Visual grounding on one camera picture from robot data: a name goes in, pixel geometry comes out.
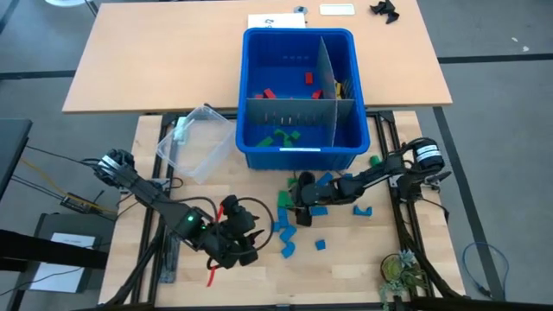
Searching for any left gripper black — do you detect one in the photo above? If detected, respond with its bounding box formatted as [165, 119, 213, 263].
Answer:
[202, 215, 265, 269]

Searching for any black beam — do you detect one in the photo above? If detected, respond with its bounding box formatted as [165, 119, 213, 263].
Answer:
[0, 228, 109, 271]

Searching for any white paper sheet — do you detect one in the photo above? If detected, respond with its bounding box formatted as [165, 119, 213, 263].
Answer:
[248, 12, 307, 29]

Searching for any yellow cable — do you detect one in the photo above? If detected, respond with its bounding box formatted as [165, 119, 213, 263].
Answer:
[19, 158, 118, 216]

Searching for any black equipment case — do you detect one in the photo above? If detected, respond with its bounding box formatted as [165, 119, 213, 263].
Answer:
[29, 213, 116, 295]

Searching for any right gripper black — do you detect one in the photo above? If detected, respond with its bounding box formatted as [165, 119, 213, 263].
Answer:
[291, 172, 346, 228]

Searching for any dark grey rectangular plate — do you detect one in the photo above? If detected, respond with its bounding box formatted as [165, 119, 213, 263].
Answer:
[158, 232, 183, 284]

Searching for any black plastic bracket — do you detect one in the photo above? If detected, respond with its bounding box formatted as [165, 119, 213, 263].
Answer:
[369, 0, 401, 25]

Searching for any light wooden desk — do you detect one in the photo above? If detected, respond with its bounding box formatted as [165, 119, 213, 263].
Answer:
[62, 0, 454, 114]

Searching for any blue plastic bin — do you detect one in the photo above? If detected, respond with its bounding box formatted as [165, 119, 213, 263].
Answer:
[235, 27, 372, 171]

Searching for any artificial potted plant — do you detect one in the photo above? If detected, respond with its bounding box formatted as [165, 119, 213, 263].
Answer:
[378, 249, 429, 311]

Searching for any blue cable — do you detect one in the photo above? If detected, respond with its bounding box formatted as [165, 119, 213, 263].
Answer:
[461, 241, 511, 300]

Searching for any white paper note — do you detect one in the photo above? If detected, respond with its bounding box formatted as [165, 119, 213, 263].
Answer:
[50, 232, 97, 251]

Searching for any grey slotted divider panel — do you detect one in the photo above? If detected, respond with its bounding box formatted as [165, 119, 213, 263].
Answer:
[245, 97, 358, 130]
[314, 35, 339, 146]

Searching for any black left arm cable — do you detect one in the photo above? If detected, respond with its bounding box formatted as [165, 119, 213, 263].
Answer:
[239, 196, 277, 251]

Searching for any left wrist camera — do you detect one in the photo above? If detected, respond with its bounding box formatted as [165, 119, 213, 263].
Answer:
[220, 194, 243, 215]

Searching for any clear plastic container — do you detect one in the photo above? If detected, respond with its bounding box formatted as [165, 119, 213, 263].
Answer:
[156, 105, 238, 185]

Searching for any black side desk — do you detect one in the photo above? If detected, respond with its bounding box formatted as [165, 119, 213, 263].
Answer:
[0, 119, 34, 202]

